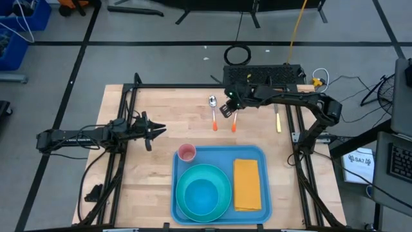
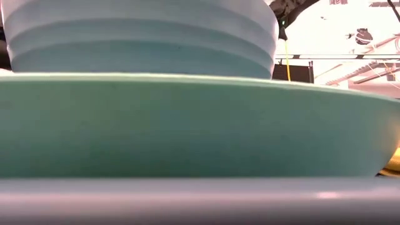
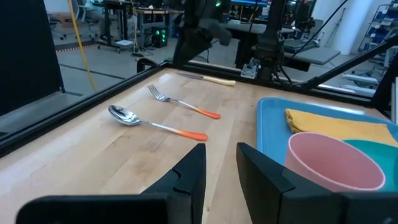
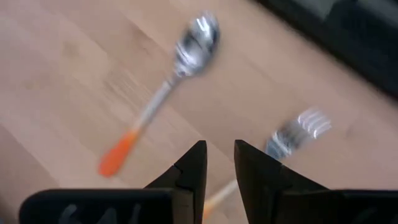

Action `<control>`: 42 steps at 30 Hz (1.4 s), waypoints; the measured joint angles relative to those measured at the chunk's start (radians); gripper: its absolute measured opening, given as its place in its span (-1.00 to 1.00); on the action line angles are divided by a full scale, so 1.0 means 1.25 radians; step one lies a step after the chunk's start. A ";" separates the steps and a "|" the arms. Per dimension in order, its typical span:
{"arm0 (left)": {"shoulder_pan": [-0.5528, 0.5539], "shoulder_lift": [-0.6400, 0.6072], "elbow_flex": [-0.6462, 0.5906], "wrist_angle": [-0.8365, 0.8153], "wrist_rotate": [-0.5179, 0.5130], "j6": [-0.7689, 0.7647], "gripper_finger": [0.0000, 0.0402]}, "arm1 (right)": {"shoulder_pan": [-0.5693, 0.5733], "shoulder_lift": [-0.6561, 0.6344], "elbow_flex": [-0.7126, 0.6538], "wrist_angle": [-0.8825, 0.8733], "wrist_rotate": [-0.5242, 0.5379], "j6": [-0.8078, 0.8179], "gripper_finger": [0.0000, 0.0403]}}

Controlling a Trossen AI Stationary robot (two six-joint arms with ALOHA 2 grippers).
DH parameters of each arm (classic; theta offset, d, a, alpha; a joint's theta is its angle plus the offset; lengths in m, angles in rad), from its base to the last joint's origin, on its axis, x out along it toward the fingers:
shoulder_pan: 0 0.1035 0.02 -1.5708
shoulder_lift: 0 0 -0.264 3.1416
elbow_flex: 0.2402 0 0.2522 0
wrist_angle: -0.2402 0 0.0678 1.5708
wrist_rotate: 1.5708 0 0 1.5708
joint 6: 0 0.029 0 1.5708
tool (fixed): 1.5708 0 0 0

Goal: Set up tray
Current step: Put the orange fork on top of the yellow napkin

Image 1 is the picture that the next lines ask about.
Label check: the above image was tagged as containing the teal round plate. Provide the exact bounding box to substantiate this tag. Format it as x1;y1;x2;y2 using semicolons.
175;163;232;223

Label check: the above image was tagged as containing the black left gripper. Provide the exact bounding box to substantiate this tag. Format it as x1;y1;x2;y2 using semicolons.
130;111;167;152

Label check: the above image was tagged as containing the black diagonal stand bar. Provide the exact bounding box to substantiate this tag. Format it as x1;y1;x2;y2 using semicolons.
330;119;393;159

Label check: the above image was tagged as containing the black block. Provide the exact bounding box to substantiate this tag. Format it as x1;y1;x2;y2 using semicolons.
84;183;104;203

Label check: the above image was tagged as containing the black wire fan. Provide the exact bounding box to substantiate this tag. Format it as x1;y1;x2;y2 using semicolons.
359;73;396;115

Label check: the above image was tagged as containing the thin white cable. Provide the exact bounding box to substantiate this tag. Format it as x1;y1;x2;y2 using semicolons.
0;0;35;44

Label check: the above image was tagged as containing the black perforated box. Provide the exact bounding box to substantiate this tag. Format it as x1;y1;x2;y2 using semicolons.
222;64;306;87

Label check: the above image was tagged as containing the gray laptop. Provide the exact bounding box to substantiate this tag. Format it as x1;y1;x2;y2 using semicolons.
373;57;412;217

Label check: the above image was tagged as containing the black coiled cable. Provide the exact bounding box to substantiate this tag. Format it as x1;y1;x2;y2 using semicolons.
223;44;252;66

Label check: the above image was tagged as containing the blue round bowl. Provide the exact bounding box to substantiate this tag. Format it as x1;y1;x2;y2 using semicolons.
183;179;220;216

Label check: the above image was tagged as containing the white printed paper sheet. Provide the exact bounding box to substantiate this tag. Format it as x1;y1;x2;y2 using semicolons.
341;150;376;184

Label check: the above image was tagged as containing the gray flat bar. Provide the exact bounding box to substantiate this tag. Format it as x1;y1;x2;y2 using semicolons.
0;73;28;84

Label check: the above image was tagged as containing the black floor cable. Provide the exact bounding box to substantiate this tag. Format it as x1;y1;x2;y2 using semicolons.
321;75;392;125

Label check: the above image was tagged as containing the orange and black object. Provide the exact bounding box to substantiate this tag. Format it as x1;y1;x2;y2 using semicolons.
57;0;101;17

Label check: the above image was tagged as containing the blue storage bin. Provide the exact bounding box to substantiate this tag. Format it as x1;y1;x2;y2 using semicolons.
0;0;52;32
0;28;29;72

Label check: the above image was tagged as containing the pink plastic cup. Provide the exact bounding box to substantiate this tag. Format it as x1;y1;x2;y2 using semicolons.
177;143;197;163

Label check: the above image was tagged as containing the white looped cable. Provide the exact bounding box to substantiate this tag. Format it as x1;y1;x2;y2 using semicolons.
311;67;330;95

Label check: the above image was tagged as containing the orange napkin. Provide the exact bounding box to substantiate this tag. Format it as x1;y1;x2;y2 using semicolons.
232;158;263;212

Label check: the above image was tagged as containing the metal fork orange handle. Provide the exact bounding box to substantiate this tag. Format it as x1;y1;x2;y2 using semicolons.
230;111;239;133

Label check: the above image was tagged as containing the thick black cable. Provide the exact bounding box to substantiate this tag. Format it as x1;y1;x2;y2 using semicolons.
78;150;109;223

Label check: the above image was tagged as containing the yellow cable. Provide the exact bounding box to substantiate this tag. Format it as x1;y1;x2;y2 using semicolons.
288;0;308;64

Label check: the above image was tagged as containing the blue rectangular tray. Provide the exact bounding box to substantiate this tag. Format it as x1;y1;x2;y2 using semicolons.
170;144;273;226

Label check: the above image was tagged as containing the metal spoon orange handle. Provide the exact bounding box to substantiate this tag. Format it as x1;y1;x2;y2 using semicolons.
208;95;219;132

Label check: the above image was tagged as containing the black stand with legs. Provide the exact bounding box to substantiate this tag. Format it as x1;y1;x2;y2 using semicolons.
114;0;329;30

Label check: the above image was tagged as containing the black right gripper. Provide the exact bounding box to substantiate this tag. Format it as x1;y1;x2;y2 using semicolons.
220;82;258;119

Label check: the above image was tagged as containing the metal knife yellow handle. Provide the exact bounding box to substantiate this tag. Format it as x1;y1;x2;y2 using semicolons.
273;103;282;133

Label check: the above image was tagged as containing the black flat bar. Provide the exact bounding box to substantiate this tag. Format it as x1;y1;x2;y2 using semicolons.
107;5;164;17

